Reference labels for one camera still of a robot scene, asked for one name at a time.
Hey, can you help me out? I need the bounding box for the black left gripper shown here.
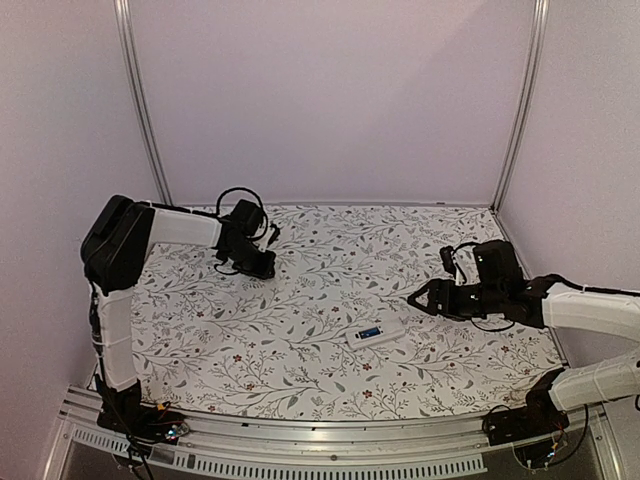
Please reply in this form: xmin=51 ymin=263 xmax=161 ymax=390
xmin=225 ymin=241 xmax=277 ymax=281

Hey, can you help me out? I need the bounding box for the blue battery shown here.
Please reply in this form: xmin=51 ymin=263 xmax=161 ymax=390
xmin=358 ymin=327 xmax=382 ymax=340

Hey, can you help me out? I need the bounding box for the white remote control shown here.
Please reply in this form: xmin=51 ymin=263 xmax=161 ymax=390
xmin=345 ymin=320 xmax=406 ymax=350

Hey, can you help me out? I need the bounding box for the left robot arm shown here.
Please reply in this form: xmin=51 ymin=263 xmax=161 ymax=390
xmin=80 ymin=195 xmax=276 ymax=392

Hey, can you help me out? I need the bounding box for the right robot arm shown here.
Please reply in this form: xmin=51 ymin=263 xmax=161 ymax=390
xmin=407 ymin=240 xmax=639 ymax=436

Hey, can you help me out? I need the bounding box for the floral patterned table mat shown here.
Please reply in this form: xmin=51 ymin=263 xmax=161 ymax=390
xmin=131 ymin=205 xmax=561 ymax=421

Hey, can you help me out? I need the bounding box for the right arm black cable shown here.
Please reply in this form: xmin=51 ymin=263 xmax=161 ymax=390
xmin=449 ymin=241 xmax=516 ymax=334

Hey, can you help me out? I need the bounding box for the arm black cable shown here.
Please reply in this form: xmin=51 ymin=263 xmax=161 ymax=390
xmin=213 ymin=186 xmax=281 ymax=276
xmin=449 ymin=241 xmax=516 ymax=334

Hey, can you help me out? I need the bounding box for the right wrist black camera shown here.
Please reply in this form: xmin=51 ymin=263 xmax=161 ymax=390
xmin=439 ymin=246 xmax=457 ymax=276

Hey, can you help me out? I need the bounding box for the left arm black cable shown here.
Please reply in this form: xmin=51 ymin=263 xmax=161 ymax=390
xmin=213 ymin=186 xmax=281 ymax=276

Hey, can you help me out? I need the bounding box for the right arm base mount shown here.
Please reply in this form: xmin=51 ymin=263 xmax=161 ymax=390
xmin=482 ymin=404 xmax=570 ymax=471

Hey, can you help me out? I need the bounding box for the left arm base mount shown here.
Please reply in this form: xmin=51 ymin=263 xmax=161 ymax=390
xmin=97 ymin=382 xmax=190 ymax=445

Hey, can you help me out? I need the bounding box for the front aluminium rail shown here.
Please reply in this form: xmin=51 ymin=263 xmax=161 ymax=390
xmin=44 ymin=386 xmax=625 ymax=479

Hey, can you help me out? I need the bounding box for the left aluminium frame post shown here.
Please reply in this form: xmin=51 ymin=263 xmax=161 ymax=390
xmin=113 ymin=0 xmax=174 ymax=205

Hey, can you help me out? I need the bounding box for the aluminium frame post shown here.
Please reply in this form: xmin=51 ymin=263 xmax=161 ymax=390
xmin=490 ymin=0 xmax=550 ymax=214
xmin=113 ymin=0 xmax=174 ymax=205

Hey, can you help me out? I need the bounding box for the right aluminium frame post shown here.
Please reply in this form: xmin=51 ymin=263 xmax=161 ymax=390
xmin=490 ymin=0 xmax=550 ymax=214

